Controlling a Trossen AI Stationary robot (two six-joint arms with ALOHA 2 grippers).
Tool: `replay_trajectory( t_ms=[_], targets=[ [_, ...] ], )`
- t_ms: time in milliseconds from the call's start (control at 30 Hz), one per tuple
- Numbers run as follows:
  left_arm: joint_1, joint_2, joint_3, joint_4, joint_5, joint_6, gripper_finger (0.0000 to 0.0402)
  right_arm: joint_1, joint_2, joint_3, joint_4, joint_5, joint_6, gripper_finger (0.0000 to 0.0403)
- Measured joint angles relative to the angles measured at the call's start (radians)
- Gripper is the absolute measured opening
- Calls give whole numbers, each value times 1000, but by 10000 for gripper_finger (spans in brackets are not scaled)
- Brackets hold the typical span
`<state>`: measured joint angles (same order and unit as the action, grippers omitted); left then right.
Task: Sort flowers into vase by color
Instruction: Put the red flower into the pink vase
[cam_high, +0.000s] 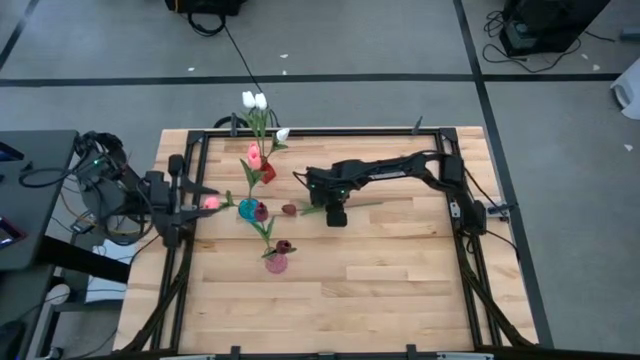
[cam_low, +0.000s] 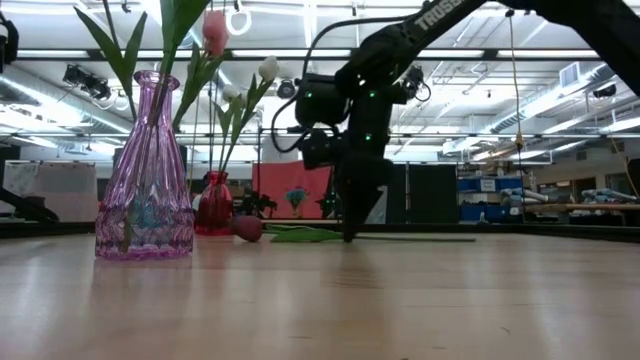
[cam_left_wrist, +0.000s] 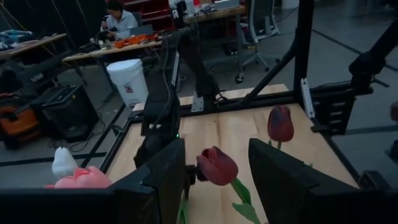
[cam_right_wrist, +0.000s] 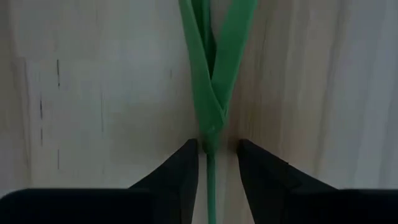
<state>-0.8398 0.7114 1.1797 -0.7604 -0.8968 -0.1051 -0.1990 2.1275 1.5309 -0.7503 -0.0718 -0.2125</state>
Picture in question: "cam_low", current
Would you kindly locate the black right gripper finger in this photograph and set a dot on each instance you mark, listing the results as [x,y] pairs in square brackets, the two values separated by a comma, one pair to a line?
[351,215]
[369,202]

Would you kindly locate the red glass vase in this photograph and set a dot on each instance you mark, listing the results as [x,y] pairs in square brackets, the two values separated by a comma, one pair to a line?
[215,205]

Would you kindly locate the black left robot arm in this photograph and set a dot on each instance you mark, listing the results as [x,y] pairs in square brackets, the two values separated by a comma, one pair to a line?
[9,42]

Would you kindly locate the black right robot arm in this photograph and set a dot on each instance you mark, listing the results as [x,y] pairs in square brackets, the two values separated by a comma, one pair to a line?
[425,30]

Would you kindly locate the background black robot arm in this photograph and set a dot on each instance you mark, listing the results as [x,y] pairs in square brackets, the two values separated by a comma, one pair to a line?
[257,204]
[329,205]

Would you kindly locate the purple ribbed glass vase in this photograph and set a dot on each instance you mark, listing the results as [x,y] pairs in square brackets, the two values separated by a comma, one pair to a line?
[147,175]

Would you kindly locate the blue flower bouquet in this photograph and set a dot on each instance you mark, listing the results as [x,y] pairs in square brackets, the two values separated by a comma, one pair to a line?
[297,195]

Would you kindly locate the black curtain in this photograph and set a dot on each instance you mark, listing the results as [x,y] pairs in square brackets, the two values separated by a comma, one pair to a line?
[430,192]

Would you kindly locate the red backdrop cloth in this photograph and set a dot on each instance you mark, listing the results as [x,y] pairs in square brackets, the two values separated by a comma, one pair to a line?
[280,180]

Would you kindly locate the blue storage shelf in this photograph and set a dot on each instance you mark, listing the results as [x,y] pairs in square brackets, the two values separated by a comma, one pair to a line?
[472,185]

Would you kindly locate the wooden background bench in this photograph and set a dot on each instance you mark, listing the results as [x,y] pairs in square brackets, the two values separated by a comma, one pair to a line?
[575,206]

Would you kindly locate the white air vent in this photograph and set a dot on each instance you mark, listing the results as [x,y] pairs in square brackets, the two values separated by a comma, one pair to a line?
[570,75]

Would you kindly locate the black ceiling fixture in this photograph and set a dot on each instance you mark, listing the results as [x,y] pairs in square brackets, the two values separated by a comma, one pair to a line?
[605,90]

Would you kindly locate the black track spotlights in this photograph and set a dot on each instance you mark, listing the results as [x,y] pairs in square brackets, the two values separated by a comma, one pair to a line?
[90,84]

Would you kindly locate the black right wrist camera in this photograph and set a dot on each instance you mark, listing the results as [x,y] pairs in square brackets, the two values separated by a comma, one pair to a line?
[320,150]

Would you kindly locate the black stand frame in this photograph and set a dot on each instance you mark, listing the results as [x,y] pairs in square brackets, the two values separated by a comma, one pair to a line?
[265,131]

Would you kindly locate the round black ceiling camera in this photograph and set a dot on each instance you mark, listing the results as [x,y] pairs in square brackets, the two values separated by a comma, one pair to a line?
[286,89]

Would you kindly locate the black aluminium table frame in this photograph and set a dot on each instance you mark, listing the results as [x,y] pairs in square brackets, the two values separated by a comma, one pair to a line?
[500,229]

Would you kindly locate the white wall panel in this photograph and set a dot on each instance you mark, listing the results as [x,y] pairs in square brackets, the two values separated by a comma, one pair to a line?
[65,190]

